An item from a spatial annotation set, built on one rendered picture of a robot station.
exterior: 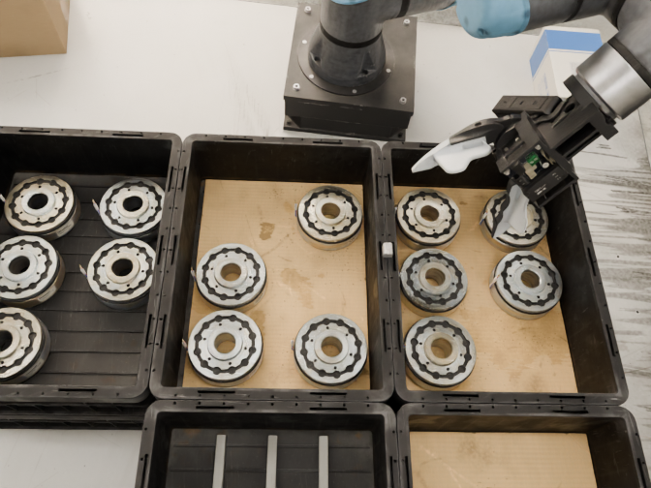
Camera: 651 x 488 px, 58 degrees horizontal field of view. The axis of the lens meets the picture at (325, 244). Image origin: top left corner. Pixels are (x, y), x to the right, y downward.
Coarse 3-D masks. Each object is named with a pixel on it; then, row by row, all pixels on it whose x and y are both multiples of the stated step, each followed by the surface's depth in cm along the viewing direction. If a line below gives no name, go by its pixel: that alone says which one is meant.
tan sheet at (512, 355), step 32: (448, 192) 99; (480, 192) 99; (480, 256) 93; (544, 256) 94; (480, 288) 91; (416, 320) 87; (480, 320) 88; (512, 320) 88; (544, 320) 89; (480, 352) 86; (512, 352) 86; (544, 352) 86; (416, 384) 83; (480, 384) 83; (512, 384) 84; (544, 384) 84
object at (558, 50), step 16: (544, 32) 124; (560, 32) 124; (576, 32) 125; (592, 32) 125; (544, 48) 124; (560, 48) 122; (576, 48) 122; (592, 48) 123; (544, 64) 123; (560, 64) 120; (576, 64) 120; (544, 80) 123; (560, 80) 118; (560, 96) 116
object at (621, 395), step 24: (384, 144) 90; (408, 144) 90; (432, 144) 90; (384, 168) 88; (384, 192) 86; (576, 192) 88; (576, 216) 86; (600, 288) 81; (600, 312) 79; (624, 384) 74
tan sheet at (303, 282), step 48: (240, 192) 96; (288, 192) 97; (240, 240) 92; (288, 240) 92; (288, 288) 89; (336, 288) 89; (288, 336) 85; (192, 384) 81; (240, 384) 81; (288, 384) 82
